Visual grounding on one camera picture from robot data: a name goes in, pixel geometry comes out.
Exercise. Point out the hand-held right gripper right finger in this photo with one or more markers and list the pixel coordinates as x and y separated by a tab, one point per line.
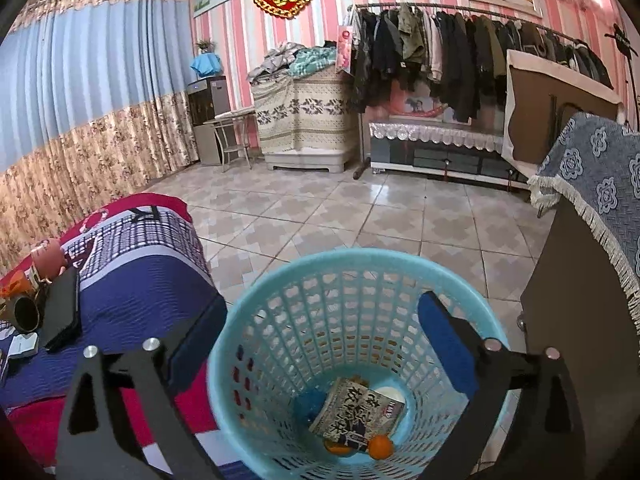
440	340

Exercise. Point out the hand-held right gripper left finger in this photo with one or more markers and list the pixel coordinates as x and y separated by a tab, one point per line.
192	360

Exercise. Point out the cream round lid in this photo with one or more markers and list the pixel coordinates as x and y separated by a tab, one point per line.
391	391

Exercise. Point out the light blue plastic basket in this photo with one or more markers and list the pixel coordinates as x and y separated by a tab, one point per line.
300	320

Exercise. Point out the printed packet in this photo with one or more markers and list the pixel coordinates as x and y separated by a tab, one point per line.
345	410

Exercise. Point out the orange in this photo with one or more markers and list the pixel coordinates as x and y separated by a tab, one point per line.
381	447
334	447

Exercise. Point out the dark cup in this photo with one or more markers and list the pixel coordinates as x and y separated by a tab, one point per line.
25	315

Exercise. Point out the orange plastic wrapper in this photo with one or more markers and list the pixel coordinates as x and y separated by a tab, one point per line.
14	285

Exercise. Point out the bed with striped blanket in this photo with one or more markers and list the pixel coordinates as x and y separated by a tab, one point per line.
140	280

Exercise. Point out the dark wooden cabinet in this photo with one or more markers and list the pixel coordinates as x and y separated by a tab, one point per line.
570	320

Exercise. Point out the black wallet case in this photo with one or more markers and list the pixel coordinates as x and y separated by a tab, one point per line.
62	310

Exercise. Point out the pink cup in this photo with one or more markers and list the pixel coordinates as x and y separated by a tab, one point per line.
47	260

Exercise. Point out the low glass tv stand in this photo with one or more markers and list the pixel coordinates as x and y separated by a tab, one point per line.
450	157

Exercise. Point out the white lace cloth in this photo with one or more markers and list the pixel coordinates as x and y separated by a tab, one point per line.
430	131

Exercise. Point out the blue patterned fringed cloth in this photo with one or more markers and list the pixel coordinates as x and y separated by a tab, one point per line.
595	175

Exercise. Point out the red picture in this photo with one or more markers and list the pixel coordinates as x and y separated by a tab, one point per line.
417	104

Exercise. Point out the small metal table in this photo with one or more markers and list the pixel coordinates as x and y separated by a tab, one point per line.
230	120

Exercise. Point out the grey water dispenser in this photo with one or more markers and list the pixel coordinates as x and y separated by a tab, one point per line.
205	110

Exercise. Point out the white framed brown board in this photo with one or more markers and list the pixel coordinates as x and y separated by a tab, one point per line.
540	110

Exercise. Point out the cabinet under patterned cloth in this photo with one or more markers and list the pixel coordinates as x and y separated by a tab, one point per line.
305	115

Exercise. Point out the row of hanging clothes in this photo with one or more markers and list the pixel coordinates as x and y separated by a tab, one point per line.
450	55

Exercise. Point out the blue and floral curtain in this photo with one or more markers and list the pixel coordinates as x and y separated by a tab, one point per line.
90	85

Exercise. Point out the blue cloth cover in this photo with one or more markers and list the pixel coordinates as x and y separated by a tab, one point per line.
206	64

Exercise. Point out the pink hanging bag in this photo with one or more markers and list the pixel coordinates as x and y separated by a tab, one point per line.
345	50

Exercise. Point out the small potted plant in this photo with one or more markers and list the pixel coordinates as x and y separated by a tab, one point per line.
205	46

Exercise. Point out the pile of clothes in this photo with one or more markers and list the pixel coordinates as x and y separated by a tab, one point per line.
295	60

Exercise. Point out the metal clothes rack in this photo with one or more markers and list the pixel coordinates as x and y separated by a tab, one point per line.
450	8

